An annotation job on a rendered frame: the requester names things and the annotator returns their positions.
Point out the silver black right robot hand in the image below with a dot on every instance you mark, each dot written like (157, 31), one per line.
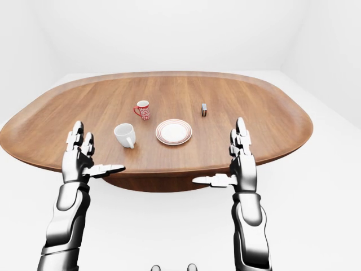
(244, 172)

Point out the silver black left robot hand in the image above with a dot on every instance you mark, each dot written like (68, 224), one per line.
(74, 163)

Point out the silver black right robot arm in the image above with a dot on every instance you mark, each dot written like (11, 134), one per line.
(250, 231)

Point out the white mug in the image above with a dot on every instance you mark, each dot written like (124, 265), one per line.
(125, 135)

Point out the white plate with red rings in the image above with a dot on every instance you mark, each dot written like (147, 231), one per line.
(173, 131)

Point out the red patterned mug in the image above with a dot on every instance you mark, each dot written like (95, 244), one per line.
(143, 110)

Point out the small dark printed box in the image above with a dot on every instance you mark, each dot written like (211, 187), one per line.
(204, 110)

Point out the small dark rounded shape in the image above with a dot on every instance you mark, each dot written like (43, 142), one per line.
(155, 268)
(192, 267)

